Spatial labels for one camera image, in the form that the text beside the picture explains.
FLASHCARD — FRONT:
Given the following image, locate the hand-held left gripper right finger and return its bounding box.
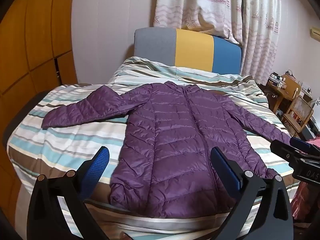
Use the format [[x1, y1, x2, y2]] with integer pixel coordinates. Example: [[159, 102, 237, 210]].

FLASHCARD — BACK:
[[211, 147, 293, 240]]

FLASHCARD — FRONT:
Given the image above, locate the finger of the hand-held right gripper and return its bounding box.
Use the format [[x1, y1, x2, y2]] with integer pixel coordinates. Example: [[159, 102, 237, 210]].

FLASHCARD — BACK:
[[289, 137, 320, 156], [270, 139, 302, 161]]

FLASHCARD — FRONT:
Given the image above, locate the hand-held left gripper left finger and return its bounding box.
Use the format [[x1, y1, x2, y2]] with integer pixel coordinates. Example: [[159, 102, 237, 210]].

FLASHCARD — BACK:
[[27, 146, 110, 240]]

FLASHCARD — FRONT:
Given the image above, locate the purple puffer jacket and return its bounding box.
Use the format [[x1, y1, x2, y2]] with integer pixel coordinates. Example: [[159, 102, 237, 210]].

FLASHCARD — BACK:
[[41, 81, 299, 218]]

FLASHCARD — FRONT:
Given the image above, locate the pink cloth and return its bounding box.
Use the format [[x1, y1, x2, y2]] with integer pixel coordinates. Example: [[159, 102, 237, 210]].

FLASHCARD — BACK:
[[291, 135, 320, 222]]

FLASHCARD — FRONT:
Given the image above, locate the wooden chair with woven seat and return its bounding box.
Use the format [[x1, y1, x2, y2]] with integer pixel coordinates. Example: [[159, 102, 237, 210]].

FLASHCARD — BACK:
[[282, 95, 314, 133]]

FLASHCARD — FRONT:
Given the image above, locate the striped bed cover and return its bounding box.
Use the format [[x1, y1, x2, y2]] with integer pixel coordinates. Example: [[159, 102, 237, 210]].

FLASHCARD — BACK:
[[6, 56, 300, 240]]

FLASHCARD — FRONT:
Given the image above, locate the wooden chair with solid back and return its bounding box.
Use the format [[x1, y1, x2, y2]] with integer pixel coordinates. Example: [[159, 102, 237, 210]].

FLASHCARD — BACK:
[[280, 74, 302, 101]]

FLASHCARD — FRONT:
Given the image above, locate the cluttered wooden desk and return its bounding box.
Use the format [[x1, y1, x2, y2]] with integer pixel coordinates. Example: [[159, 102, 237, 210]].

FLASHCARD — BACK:
[[262, 70, 320, 114]]

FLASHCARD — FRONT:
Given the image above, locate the grey yellow blue headboard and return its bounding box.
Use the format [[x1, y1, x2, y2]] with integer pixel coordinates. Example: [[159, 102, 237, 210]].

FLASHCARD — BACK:
[[134, 27, 242, 75]]

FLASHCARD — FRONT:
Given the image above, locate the wooden wardrobe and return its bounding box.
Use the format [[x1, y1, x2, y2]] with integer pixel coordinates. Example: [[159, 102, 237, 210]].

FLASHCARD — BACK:
[[0, 0, 78, 205]]

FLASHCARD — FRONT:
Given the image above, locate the ship print curtain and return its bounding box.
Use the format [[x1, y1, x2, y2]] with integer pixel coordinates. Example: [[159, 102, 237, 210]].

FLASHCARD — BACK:
[[153, 0, 282, 86]]

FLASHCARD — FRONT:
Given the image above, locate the wall air conditioner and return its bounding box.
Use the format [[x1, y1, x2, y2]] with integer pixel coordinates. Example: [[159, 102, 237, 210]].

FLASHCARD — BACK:
[[310, 26, 320, 42]]

